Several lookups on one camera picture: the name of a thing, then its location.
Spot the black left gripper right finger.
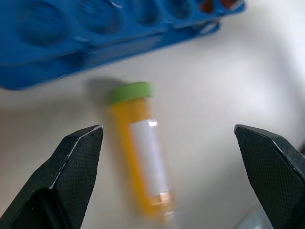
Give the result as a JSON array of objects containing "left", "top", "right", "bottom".
[{"left": 234, "top": 124, "right": 305, "bottom": 229}]

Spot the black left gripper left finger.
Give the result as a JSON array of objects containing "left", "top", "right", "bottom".
[{"left": 0, "top": 124, "right": 105, "bottom": 229}]

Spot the yellow test tube green cap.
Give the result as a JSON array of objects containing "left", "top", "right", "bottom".
[{"left": 108, "top": 82, "right": 178, "bottom": 225}]

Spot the blue test tube rack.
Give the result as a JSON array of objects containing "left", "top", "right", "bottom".
[{"left": 0, "top": 0, "right": 246, "bottom": 91}]

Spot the red test tube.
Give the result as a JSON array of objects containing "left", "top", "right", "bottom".
[
  {"left": 220, "top": 0, "right": 239, "bottom": 8},
  {"left": 199, "top": 0, "right": 215, "bottom": 13}
]

